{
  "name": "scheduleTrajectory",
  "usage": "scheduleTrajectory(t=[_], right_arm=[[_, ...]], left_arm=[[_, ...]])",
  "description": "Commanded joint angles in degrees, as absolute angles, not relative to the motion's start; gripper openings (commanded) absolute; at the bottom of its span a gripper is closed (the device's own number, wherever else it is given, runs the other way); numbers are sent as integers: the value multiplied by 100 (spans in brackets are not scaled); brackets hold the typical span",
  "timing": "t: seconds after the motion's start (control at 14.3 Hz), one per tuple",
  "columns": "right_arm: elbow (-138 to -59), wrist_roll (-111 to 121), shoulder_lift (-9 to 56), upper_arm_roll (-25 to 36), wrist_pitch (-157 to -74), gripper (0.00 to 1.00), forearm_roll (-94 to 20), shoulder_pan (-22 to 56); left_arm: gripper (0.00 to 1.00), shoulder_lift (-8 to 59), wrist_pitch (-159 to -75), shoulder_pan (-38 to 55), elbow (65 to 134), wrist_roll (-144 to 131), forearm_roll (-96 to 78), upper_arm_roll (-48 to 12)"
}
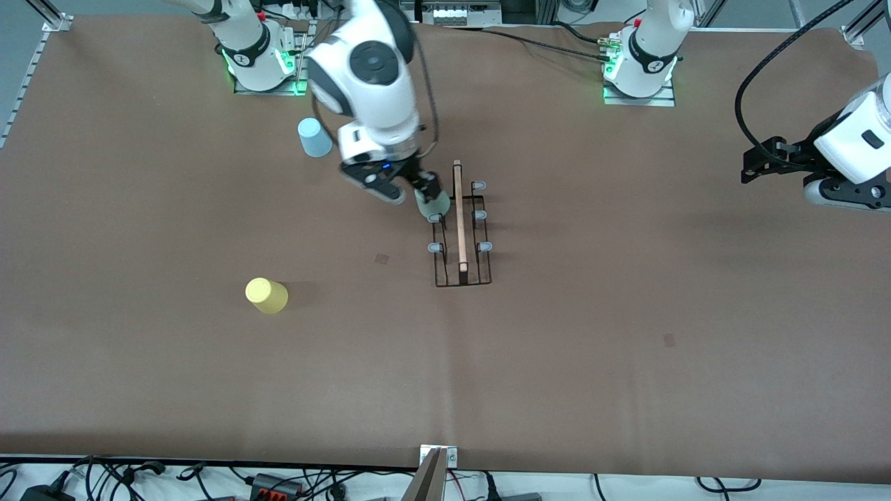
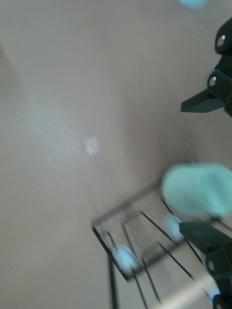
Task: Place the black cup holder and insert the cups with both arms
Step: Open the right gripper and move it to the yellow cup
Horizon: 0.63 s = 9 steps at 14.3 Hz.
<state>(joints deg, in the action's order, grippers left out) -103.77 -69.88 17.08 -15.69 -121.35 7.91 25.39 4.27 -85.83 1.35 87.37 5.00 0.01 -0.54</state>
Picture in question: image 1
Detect power strip with plugs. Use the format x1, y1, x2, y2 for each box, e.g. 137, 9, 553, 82
263, 0, 324, 22

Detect grey camera pole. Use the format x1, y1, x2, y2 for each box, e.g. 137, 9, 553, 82
400, 447, 446, 501

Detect mint green plastic cup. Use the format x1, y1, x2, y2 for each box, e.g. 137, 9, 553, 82
416, 186, 452, 223

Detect black box orange connectors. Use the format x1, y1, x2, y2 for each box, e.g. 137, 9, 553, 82
249, 473, 305, 501

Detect black equipment box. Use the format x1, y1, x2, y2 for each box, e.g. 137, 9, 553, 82
501, 0, 558, 25

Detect black looped cable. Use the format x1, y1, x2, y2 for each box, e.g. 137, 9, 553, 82
696, 477, 763, 493

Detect black power adapter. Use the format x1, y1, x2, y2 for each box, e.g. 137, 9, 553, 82
19, 484, 76, 501

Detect aluminium frame post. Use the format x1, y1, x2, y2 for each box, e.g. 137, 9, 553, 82
841, 0, 891, 48
26, 0, 74, 33

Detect yellow plastic cup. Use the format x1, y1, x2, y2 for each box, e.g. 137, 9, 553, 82
245, 277, 289, 315

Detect long black cable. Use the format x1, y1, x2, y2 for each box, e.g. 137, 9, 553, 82
445, 25, 613, 63

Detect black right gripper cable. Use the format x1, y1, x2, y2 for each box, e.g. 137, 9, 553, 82
407, 21, 441, 162

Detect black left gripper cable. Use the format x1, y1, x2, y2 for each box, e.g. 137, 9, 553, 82
733, 0, 857, 150

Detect aluminium left arm base plate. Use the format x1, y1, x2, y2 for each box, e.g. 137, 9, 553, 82
603, 78, 676, 107

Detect short black cable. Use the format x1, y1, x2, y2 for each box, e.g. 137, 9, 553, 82
553, 21, 617, 46

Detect aluminium right arm base plate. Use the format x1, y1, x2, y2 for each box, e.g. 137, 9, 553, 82
233, 21, 310, 97

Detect black wire cup holder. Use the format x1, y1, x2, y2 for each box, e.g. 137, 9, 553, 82
426, 159, 494, 287

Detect white connector box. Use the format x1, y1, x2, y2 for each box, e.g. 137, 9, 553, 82
418, 0, 503, 29

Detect brown table cover sheet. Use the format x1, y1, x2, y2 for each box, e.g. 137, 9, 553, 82
0, 15, 891, 484

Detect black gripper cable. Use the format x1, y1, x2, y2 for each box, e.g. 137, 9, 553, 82
407, 21, 441, 162
733, 0, 857, 150

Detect small metal bracket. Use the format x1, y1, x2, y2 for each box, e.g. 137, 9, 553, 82
420, 445, 459, 468

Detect light blue plastic cup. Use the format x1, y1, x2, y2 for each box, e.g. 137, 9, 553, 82
297, 117, 333, 159

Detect slotted metal rail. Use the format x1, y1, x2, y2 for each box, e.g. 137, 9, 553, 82
0, 31, 53, 150

